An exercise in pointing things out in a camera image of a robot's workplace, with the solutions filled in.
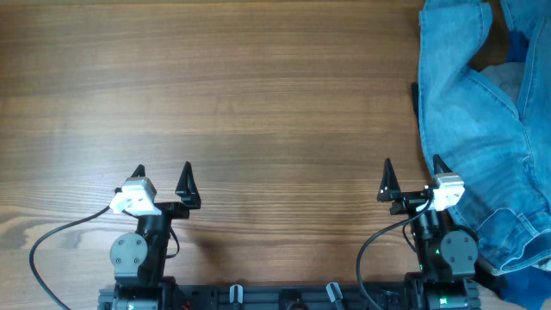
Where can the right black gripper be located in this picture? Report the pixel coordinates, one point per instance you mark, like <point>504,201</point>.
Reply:
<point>410,200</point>

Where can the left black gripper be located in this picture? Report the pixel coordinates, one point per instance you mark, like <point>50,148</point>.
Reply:
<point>168,209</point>

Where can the light blue denim jeans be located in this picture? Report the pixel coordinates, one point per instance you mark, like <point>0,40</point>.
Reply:
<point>501,150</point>

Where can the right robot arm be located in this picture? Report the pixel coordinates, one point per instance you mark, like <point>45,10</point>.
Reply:
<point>446,253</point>

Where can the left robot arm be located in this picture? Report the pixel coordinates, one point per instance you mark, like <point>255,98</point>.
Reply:
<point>139,257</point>

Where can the grey garment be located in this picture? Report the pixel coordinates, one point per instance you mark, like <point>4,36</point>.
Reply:
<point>507,76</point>

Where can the dark blue garment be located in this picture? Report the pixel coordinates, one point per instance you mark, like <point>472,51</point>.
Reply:
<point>528,288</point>

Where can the black mounting rail base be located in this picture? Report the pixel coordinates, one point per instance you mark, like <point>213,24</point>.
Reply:
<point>284,297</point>

